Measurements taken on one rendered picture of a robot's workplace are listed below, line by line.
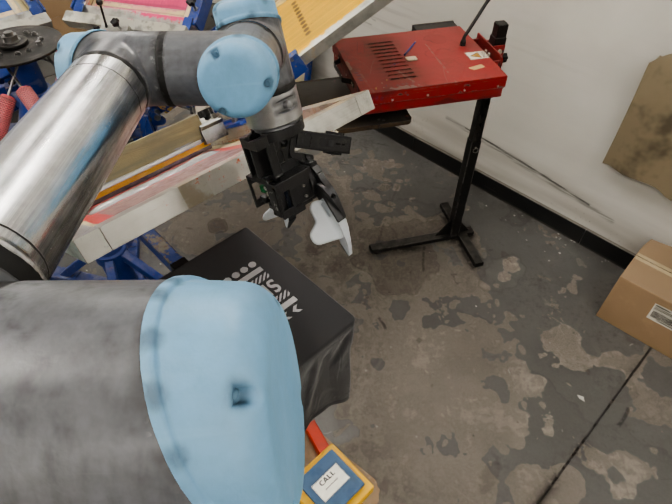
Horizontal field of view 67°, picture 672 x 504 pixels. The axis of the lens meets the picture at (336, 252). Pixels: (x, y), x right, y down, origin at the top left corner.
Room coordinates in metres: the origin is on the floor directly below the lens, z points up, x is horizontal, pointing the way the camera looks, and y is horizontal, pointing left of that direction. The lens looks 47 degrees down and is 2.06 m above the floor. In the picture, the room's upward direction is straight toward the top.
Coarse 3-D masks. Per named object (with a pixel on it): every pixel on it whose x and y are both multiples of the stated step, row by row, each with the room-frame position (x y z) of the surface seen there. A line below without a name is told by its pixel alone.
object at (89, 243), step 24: (360, 96) 0.87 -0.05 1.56; (312, 120) 0.79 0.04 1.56; (336, 120) 0.82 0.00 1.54; (216, 144) 1.27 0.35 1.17; (216, 168) 0.65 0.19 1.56; (240, 168) 0.67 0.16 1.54; (168, 192) 0.59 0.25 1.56; (192, 192) 0.61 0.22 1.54; (216, 192) 0.62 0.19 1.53; (120, 216) 0.54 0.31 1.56; (144, 216) 0.55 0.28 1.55; (168, 216) 0.57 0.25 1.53; (72, 240) 0.49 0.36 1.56; (96, 240) 0.50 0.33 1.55; (120, 240) 0.51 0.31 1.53
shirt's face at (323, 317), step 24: (240, 240) 1.09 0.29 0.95; (192, 264) 0.99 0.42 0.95; (216, 264) 0.99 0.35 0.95; (240, 264) 0.99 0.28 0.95; (264, 264) 0.99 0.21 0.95; (288, 264) 0.99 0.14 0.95; (288, 288) 0.90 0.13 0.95; (312, 288) 0.90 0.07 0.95; (312, 312) 0.82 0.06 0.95; (336, 312) 0.82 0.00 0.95; (312, 336) 0.74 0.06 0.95
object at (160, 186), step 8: (160, 184) 0.92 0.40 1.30; (168, 184) 0.88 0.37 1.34; (144, 192) 0.89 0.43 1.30; (152, 192) 0.85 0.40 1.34; (128, 200) 0.87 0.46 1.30; (136, 200) 0.83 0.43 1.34; (112, 208) 0.84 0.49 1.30; (120, 208) 0.80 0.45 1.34; (88, 216) 0.85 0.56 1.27; (96, 216) 0.81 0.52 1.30; (104, 216) 0.78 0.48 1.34; (112, 216) 0.75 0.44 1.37
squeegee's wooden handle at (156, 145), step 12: (192, 120) 1.20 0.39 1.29; (156, 132) 1.13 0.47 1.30; (168, 132) 1.15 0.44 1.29; (180, 132) 1.16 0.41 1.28; (192, 132) 1.18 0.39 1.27; (132, 144) 1.08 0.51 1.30; (144, 144) 1.10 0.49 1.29; (156, 144) 1.11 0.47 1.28; (168, 144) 1.13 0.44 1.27; (180, 144) 1.14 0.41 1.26; (120, 156) 1.05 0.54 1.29; (132, 156) 1.06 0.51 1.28; (144, 156) 1.08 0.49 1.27; (156, 156) 1.09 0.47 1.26; (120, 168) 1.03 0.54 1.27; (132, 168) 1.04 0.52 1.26; (108, 180) 1.00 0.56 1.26
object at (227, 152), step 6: (240, 144) 1.08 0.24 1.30; (210, 150) 1.20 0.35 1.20; (216, 150) 1.15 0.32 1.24; (222, 150) 1.10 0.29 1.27; (228, 150) 1.05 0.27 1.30; (234, 150) 1.01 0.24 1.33; (240, 150) 0.98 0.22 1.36; (210, 156) 1.07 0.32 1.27; (216, 156) 1.03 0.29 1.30; (222, 156) 0.99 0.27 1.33; (228, 156) 0.95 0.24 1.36; (186, 162) 1.14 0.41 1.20; (198, 162) 1.05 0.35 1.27; (204, 162) 1.00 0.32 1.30; (210, 162) 0.97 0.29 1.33; (216, 162) 0.93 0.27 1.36; (174, 168) 1.11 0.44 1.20; (186, 168) 1.02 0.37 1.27; (192, 168) 0.98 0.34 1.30; (198, 168) 0.95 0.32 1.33; (204, 168) 0.91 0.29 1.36; (174, 174) 1.00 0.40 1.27; (180, 174) 0.96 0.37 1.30; (186, 174) 0.92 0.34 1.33; (192, 174) 0.89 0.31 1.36; (162, 180) 0.97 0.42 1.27
